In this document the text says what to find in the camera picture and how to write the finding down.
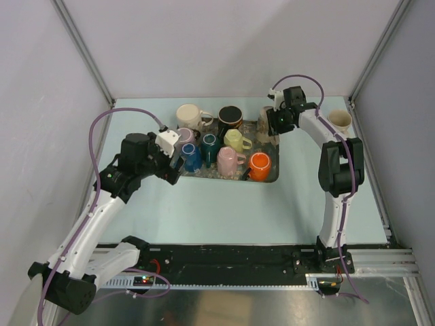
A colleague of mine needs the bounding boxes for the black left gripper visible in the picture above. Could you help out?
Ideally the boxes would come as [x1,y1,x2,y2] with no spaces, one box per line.
[137,132,186,185]

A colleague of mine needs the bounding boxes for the tall cream seahorse mug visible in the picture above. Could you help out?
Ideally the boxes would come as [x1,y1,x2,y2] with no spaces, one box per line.
[256,106,280,146]

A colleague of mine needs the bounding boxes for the cream coral pattern mug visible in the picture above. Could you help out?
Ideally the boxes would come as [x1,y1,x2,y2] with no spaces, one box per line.
[328,109,353,136]

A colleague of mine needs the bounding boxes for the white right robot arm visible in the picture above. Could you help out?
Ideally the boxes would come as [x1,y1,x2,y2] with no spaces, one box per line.
[266,86,365,273]

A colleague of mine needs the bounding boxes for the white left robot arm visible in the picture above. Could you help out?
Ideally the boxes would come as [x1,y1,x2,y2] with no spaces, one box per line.
[28,130,184,315]

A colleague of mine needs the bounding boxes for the blue faceted mug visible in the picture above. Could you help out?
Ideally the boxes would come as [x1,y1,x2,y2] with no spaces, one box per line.
[181,143,203,173]

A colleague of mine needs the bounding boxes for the lilac mug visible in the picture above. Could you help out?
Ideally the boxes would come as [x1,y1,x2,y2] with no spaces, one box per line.
[177,127,196,145]

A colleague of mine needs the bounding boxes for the dark green faceted mug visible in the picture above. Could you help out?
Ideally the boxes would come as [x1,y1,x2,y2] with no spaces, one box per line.
[200,133,221,168]

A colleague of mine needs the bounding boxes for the yellow faceted mug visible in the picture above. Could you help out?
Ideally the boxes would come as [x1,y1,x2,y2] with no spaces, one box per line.
[224,129,253,153]

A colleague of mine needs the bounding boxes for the black mug orange trim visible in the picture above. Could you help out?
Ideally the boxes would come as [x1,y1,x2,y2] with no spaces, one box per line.
[217,105,243,137]

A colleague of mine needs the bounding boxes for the pink faceted mug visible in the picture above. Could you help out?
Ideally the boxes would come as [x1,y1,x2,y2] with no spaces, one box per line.
[217,147,246,177]

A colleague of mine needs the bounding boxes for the cream mug with script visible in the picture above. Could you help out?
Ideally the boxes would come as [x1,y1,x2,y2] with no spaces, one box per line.
[176,103,214,130]

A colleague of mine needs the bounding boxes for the floral patterned serving tray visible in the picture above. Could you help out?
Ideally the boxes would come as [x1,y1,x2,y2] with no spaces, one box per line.
[181,120,279,183]

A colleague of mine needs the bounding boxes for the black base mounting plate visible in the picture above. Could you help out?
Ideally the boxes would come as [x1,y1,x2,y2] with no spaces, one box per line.
[134,244,355,286]

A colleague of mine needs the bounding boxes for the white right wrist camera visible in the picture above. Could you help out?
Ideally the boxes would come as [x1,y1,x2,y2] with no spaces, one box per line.
[268,88,285,111]

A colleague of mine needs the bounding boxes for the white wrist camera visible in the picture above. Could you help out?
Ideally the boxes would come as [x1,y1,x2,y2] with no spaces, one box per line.
[268,88,285,111]
[155,129,180,158]

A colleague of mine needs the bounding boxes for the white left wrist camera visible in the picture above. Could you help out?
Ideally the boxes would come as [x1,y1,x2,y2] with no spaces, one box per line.
[155,129,180,158]

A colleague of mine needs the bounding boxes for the orange mug black handle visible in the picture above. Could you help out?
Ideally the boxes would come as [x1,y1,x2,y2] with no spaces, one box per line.
[241,152,272,181]

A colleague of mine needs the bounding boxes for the grey slotted cable duct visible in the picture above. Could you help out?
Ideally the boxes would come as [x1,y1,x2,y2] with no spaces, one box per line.
[101,274,322,290]

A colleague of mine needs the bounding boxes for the aluminium rail right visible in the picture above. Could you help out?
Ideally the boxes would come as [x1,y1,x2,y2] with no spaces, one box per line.
[350,249,419,277]

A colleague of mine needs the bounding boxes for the right aluminium frame post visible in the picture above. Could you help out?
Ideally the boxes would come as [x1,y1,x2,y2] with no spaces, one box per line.
[348,0,414,108]

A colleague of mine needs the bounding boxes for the aluminium frame post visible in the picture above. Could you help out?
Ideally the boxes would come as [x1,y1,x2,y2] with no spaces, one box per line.
[348,0,414,108]
[50,0,115,109]

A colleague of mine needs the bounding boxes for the left aluminium frame post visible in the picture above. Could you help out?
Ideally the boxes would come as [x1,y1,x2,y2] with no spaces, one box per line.
[50,0,115,109]

